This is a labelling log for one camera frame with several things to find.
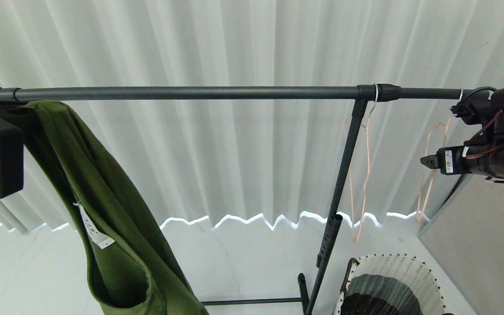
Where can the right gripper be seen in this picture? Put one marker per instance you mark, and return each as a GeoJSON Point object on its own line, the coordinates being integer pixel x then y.
{"type": "Point", "coordinates": [488, 164]}

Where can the pink clothes hanger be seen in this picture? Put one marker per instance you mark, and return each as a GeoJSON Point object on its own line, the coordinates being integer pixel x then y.
{"type": "Point", "coordinates": [426, 197]}
{"type": "Point", "coordinates": [368, 166]}

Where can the green printed shirt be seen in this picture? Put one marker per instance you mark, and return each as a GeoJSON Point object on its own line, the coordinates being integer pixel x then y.
{"type": "Point", "coordinates": [116, 210]}

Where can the white laundry basket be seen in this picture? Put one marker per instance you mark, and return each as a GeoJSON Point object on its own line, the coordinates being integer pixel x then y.
{"type": "Point", "coordinates": [409, 271]}

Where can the black clothes rack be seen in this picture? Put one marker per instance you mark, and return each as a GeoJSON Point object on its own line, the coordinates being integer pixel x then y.
{"type": "Point", "coordinates": [190, 92]}

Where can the white curtain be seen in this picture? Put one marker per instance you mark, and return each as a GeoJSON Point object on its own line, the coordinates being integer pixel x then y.
{"type": "Point", "coordinates": [234, 166]}

